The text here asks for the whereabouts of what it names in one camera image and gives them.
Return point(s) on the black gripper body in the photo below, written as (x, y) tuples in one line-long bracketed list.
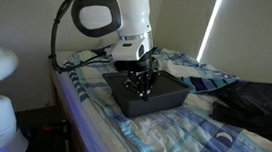
[(143, 65)]

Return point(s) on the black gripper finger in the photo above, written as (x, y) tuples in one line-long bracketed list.
[(135, 81), (150, 80)]

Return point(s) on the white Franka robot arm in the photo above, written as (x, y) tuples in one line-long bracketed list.
[(131, 15)]

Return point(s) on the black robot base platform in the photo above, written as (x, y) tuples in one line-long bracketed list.
[(35, 143)]

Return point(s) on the dark grey plastic box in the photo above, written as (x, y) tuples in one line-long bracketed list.
[(153, 106)]

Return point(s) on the blue checked duvet cover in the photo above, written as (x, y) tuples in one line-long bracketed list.
[(183, 141)]

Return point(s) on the white cloth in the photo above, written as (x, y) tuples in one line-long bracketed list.
[(180, 70)]

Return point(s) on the white mattress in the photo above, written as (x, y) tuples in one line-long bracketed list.
[(81, 124)]

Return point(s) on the dark blue jeans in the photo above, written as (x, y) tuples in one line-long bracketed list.
[(256, 111)]

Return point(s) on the white window blind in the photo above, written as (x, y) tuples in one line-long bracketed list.
[(257, 34)]

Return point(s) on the wooden bed frame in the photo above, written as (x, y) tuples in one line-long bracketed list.
[(60, 102)]

